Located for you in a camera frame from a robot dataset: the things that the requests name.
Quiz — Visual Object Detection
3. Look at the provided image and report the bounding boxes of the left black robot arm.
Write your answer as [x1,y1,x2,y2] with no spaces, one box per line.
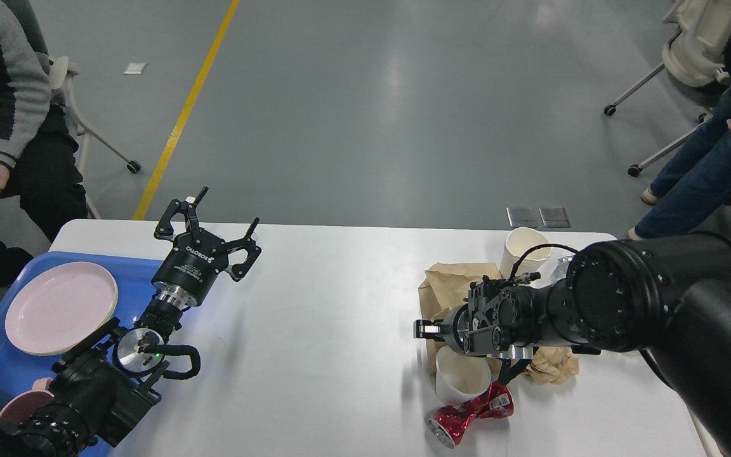
[0,188,261,456]

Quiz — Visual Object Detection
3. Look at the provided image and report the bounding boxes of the aluminium foil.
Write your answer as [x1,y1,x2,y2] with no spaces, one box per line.
[548,255,574,284]

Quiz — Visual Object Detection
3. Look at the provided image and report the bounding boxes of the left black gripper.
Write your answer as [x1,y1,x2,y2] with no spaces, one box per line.
[151,186,262,308]

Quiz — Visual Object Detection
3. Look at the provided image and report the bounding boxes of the white paper cup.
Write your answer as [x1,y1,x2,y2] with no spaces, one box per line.
[435,347,492,407]
[499,227,552,279]

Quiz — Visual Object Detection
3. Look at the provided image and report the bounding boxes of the pink plate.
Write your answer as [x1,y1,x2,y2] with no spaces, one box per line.
[4,262,119,356]

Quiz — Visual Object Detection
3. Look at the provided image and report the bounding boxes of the white chair right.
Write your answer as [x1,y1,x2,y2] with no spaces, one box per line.
[603,0,731,204]

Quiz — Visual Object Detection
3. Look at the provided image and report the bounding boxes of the seated person grey sweater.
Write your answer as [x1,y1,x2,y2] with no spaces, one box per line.
[0,0,88,288]

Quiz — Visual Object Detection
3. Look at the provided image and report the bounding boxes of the white chair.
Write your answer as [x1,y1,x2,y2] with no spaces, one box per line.
[603,0,731,204]
[44,56,142,220]

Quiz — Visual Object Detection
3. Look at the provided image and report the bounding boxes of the white paper cup front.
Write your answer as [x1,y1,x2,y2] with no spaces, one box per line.
[435,347,492,407]

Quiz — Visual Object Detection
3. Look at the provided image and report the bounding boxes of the white paper cup back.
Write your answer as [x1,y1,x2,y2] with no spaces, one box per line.
[499,227,552,279]

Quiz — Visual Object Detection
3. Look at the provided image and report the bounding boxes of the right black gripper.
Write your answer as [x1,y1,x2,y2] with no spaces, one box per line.
[414,277,537,385]

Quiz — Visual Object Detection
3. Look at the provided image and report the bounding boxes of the brown paper ball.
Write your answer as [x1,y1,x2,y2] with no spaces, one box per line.
[524,347,580,385]

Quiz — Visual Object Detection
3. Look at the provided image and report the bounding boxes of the metal floor plates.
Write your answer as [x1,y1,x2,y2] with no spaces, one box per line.
[506,206,572,229]

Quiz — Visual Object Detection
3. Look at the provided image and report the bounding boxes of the crushed red soda can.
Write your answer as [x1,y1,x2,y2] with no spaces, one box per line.
[426,381,515,449]

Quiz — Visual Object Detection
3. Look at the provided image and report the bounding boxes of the large brown paper bag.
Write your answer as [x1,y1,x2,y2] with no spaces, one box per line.
[418,262,504,376]

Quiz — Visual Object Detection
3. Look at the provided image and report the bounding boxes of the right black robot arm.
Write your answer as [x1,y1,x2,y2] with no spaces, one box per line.
[414,232,731,456]

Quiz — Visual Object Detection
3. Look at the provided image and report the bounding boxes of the blue plastic tray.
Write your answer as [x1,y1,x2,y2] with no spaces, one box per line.
[0,252,162,456]

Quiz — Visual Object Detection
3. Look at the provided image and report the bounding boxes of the white chair left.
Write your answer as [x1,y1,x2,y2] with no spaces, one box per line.
[44,56,142,220]

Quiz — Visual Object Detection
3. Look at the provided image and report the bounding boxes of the pink mug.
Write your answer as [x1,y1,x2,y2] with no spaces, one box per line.
[0,377,53,425]

